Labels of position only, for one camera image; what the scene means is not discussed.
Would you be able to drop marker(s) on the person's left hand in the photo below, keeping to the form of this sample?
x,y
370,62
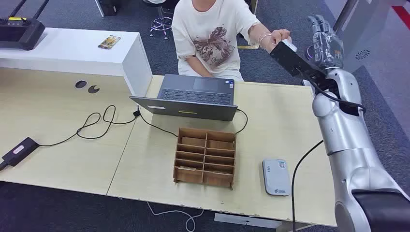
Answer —
x,y
279,36

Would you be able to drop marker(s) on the room key card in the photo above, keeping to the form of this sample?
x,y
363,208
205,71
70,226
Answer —
x,y
221,173
189,168

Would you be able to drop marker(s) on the yellow printed card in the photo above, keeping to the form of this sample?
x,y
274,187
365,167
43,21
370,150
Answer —
x,y
109,42

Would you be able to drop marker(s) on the person's left forearm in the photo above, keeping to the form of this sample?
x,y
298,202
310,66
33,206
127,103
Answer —
x,y
259,34

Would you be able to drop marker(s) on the black cabinet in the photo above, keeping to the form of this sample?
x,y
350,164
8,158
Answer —
x,y
107,7

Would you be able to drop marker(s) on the white counter block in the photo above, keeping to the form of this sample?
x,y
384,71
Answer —
x,y
70,52

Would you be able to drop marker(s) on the grey kiosk stand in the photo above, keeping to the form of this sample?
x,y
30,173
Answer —
x,y
374,28

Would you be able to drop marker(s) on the grey metal desk bracket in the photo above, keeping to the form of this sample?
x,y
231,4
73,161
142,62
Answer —
x,y
246,221

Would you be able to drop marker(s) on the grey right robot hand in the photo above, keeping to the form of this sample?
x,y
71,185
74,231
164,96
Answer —
x,y
328,48

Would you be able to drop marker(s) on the black power adapter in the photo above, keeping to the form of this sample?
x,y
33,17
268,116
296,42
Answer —
x,y
19,152

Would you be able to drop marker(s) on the wooden compartment organizer box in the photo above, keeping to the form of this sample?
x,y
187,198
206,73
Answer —
x,y
205,150

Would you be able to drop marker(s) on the black wrist camera with pale box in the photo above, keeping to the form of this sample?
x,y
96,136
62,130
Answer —
x,y
290,59

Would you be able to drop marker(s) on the person's right forearm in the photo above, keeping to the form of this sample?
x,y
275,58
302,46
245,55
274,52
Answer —
x,y
198,67

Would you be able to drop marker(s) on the grey card reader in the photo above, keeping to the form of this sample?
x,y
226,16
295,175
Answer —
x,y
276,177

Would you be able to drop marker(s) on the person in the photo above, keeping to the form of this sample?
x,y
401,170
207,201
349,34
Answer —
x,y
208,35

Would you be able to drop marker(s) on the black controller with antennas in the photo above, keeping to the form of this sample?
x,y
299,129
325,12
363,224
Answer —
x,y
19,33

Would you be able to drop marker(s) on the chrome stool base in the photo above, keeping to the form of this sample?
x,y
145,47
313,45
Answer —
x,y
161,24

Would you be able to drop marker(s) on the grey laptop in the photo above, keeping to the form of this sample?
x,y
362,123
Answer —
x,y
195,96

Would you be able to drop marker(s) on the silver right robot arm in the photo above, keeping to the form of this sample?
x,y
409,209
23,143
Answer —
x,y
346,134

